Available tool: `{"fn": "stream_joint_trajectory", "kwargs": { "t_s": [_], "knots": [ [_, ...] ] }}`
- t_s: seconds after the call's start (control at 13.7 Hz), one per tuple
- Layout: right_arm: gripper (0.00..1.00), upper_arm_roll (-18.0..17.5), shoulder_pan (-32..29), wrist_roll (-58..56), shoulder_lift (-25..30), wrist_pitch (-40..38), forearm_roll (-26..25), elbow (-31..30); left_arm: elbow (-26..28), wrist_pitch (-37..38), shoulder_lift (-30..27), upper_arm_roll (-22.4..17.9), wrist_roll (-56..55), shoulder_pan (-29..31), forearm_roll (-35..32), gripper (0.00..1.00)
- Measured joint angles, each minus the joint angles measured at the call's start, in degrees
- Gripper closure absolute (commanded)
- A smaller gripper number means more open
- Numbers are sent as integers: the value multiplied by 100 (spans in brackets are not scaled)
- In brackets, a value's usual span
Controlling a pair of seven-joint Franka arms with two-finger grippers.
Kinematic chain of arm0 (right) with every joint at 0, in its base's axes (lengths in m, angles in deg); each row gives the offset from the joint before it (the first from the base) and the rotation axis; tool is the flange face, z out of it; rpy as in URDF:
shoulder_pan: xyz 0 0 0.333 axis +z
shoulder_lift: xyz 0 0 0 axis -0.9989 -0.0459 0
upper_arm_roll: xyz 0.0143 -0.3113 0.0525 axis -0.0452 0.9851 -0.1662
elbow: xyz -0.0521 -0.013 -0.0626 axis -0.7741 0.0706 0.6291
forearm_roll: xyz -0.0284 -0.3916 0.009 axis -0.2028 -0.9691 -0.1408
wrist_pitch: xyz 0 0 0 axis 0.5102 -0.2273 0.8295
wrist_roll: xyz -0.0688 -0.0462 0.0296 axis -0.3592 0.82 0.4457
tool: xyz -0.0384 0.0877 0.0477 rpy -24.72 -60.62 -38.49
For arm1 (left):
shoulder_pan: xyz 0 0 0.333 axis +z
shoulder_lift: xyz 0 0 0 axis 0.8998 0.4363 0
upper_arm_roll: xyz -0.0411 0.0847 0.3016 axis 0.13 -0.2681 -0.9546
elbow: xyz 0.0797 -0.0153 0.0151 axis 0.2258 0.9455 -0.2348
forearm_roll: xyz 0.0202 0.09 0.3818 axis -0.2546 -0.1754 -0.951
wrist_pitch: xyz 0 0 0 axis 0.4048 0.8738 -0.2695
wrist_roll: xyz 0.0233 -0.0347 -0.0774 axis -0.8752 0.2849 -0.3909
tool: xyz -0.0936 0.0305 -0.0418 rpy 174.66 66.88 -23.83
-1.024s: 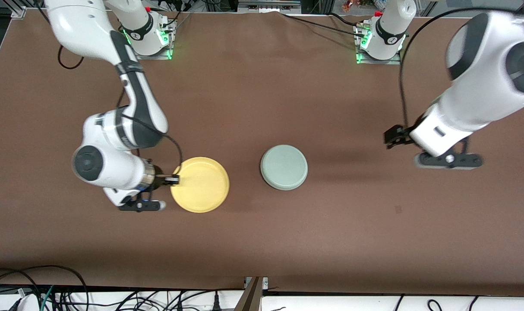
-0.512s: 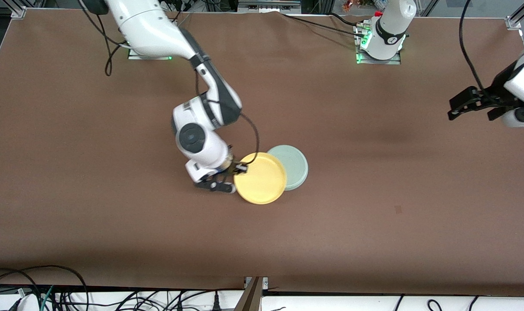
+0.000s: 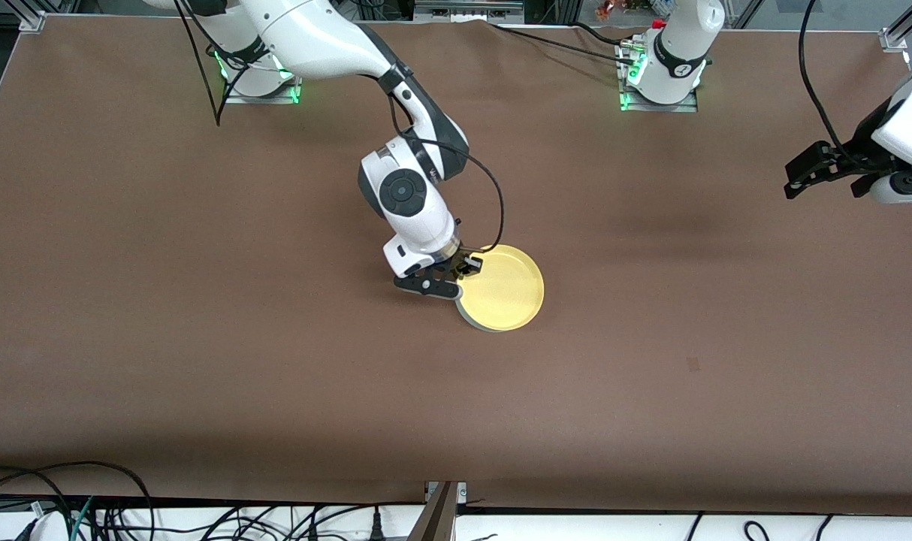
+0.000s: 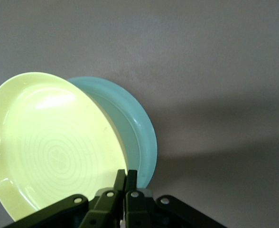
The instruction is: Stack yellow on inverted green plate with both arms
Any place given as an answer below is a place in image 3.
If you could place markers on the aluminium frame corner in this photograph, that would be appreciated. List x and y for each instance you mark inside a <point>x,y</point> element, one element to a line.
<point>31,22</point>
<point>895,37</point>

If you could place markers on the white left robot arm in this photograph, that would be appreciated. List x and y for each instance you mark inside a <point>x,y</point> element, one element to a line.
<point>685,45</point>

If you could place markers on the grey rack device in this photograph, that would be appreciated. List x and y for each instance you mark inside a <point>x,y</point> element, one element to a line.
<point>467,9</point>

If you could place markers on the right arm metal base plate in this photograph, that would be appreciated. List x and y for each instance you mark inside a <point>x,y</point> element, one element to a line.
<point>276,98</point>

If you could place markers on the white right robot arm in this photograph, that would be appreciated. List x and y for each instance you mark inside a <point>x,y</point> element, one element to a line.
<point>313,37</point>

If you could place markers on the pale green round plate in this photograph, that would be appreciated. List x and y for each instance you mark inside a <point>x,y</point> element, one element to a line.
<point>472,321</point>

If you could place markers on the dark aluminium profile beam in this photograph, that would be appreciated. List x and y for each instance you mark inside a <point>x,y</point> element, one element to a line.
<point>435,518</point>

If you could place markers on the black power plug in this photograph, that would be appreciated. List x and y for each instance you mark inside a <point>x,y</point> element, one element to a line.
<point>377,530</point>

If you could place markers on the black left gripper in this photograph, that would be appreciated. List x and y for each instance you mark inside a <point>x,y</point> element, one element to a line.
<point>856,148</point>

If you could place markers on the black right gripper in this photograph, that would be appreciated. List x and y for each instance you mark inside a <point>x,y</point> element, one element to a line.
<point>460,259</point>

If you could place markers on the brown table cover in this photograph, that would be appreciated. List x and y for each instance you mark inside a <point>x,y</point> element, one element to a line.
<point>456,413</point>

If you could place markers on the yellow round plate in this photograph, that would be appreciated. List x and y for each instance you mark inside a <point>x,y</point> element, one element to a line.
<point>505,289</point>

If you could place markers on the small metal bracket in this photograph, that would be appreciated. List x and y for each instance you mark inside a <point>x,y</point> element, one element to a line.
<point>462,492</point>

